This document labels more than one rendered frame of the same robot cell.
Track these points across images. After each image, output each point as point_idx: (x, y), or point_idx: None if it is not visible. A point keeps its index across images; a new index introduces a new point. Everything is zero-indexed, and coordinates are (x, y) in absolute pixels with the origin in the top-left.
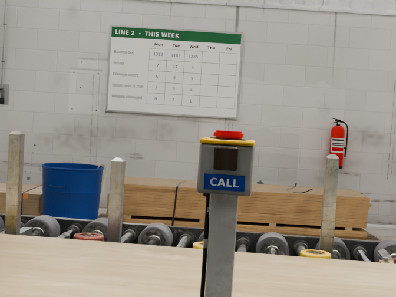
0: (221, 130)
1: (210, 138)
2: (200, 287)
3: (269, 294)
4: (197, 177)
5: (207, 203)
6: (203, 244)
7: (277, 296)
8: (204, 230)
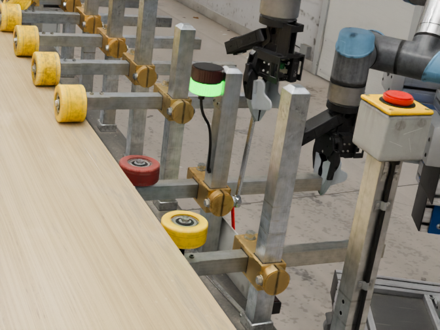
0: (403, 96)
1: (408, 108)
2: (377, 245)
3: (4, 318)
4: (424, 146)
5: (395, 169)
6: (385, 207)
7: (9, 310)
8: (389, 194)
